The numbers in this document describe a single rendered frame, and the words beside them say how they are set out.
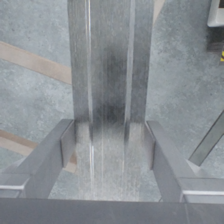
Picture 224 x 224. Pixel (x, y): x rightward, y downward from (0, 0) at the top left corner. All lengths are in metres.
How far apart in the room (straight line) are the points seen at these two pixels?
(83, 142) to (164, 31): 0.97
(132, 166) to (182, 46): 0.99
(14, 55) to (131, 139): 0.68
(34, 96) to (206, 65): 1.11
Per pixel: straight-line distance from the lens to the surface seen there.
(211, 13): 1.09
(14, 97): 1.25
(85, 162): 0.17
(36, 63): 0.74
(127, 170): 0.17
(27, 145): 0.97
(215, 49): 1.04
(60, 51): 1.08
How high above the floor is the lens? 1.03
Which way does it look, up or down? 72 degrees down
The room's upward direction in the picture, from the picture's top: 176 degrees counter-clockwise
